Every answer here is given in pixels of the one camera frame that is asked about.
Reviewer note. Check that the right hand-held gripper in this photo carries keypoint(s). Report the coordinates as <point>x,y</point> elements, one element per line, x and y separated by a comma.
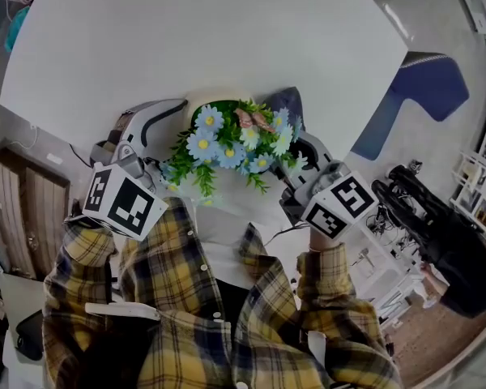
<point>340,209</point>

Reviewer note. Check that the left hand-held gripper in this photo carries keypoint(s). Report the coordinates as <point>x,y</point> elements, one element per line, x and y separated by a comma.
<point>129,213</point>

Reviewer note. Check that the blue artificial flower bouquet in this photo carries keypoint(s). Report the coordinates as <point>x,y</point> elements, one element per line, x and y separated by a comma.
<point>210,144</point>

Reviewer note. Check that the dark blue cloth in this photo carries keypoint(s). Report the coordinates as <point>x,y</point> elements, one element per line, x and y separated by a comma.
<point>285,99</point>

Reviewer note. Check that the person's left forearm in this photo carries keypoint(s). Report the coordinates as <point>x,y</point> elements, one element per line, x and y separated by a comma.
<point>81,249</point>

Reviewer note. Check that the person's right forearm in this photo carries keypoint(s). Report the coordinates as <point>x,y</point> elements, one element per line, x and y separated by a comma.
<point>324,274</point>

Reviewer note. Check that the person's left hand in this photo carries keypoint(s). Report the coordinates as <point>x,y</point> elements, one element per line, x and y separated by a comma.
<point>121,130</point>

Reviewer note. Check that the white power strip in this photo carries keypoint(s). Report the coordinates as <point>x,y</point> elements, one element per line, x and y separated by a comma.
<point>54,159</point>

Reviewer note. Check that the white side desk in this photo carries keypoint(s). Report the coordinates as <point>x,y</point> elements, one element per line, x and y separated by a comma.
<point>389,278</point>

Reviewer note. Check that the person's torso in plaid shirt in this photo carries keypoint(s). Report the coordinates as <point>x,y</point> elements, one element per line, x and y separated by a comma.
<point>178,282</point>

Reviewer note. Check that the blue chair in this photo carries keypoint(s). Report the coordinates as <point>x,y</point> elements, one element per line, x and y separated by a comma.
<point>429,91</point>

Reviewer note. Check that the brown wooden cabinet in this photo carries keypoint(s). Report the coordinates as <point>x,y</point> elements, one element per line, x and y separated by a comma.
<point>12,217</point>

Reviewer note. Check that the white cube shelf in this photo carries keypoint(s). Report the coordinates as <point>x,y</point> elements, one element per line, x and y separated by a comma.
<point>465,172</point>

